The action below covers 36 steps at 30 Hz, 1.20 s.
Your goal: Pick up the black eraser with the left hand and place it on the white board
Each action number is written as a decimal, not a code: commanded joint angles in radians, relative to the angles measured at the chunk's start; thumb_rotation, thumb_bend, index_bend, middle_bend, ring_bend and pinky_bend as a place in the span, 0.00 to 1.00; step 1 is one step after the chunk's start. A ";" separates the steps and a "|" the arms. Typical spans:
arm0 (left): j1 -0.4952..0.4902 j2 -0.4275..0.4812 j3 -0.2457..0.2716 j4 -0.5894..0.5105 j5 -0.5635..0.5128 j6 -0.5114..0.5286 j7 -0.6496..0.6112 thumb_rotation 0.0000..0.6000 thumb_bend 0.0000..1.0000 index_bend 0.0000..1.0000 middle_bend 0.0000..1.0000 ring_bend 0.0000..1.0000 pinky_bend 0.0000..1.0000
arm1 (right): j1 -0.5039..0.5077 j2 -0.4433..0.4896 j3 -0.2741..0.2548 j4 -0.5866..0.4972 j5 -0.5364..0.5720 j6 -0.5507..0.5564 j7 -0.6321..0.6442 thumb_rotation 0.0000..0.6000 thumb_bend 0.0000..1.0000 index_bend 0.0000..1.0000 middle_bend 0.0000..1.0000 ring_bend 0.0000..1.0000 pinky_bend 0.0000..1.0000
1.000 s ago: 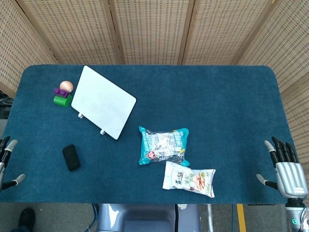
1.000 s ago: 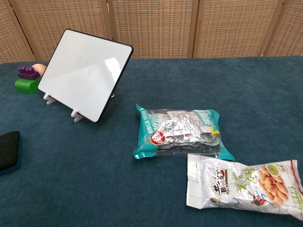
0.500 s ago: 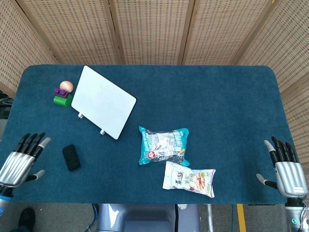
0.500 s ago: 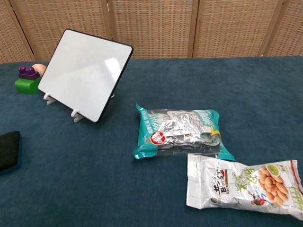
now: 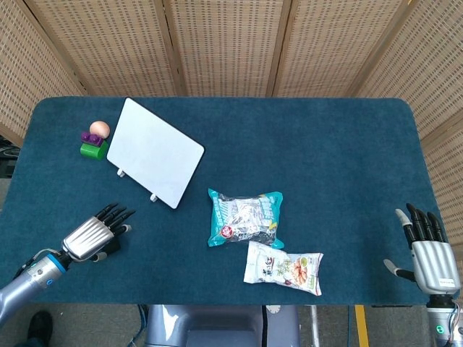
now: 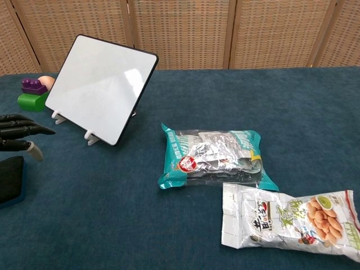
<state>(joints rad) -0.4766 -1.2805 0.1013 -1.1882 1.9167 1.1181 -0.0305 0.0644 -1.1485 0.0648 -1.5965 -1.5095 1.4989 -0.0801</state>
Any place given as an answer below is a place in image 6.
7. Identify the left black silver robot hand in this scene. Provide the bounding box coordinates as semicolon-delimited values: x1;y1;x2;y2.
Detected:
0;113;56;162

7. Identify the black blue-edged eraser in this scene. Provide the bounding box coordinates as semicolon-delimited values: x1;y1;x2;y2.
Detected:
0;156;28;209

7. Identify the white rectangular board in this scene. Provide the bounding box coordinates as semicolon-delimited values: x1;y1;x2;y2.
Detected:
44;34;159;147

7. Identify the green toy building block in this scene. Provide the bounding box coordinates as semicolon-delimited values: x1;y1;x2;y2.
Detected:
17;90;50;113

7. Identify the white plastic board stand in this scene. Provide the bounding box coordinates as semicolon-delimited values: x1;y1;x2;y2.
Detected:
51;110;68;125
84;111;137;146

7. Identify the purple toy building block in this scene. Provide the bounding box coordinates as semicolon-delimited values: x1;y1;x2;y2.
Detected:
21;78;48;95

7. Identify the beige egg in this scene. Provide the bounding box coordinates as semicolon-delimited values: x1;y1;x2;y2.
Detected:
38;75;56;89

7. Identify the dark blue table cloth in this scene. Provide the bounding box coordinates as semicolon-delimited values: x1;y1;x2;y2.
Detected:
0;66;360;270

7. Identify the woven bamboo folding screen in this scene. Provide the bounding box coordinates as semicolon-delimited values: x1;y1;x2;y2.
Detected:
0;0;360;76

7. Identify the teal silver snack bag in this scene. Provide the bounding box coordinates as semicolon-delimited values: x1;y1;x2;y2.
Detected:
157;122;280;192

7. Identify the white peanut snack bag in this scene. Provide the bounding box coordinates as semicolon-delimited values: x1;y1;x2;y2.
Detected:
220;182;360;264

